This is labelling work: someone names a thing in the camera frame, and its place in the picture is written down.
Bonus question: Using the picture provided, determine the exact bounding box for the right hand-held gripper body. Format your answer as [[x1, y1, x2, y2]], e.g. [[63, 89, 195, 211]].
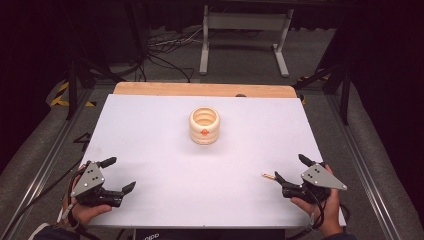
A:
[[281, 162, 348, 205]]

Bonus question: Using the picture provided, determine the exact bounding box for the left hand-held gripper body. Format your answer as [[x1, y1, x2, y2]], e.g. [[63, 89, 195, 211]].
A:
[[70, 160, 125, 208]]

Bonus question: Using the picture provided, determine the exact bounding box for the cream ribbed pen holder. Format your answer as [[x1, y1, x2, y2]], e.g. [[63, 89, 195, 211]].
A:
[[188, 106, 221, 146]]

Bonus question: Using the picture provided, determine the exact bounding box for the person's left hand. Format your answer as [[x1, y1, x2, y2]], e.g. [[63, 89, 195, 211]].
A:
[[62, 165, 113, 229]]

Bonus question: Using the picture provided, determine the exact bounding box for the person's right hand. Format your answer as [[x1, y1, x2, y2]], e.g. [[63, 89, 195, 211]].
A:
[[289, 164, 344, 238]]

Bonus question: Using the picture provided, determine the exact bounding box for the white board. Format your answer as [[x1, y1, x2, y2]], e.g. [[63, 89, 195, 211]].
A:
[[80, 93, 347, 230]]

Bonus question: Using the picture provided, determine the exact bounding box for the yellow and black floor tape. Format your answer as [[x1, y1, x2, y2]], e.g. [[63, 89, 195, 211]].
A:
[[49, 81, 98, 108]]

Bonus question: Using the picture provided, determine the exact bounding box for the person's dark clothing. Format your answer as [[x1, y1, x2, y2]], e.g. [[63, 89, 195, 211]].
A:
[[134, 228, 286, 240]]

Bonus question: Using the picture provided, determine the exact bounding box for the wooden table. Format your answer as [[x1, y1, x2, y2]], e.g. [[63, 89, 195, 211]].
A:
[[113, 81, 298, 99]]

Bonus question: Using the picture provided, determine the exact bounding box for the grey metal stand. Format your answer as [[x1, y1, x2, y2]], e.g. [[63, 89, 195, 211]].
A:
[[199, 4, 295, 78]]

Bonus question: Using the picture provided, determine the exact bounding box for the right hand-held gripper cable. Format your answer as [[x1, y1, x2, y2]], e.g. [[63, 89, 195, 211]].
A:
[[306, 189, 352, 232]]

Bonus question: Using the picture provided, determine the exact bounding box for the hand-held gripper cable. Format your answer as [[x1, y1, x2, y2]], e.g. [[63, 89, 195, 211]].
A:
[[0, 159, 84, 240], [306, 189, 352, 232]]

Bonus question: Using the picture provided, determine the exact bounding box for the metal floor rail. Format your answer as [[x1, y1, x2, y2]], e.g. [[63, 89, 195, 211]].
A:
[[325, 94, 403, 240], [0, 88, 95, 240]]

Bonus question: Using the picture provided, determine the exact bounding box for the left hand-held gripper cable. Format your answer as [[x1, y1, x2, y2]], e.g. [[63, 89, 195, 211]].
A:
[[0, 159, 84, 240]]

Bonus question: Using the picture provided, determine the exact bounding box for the tangle of floor cables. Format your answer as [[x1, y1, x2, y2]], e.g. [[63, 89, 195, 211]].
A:
[[138, 25, 205, 84]]

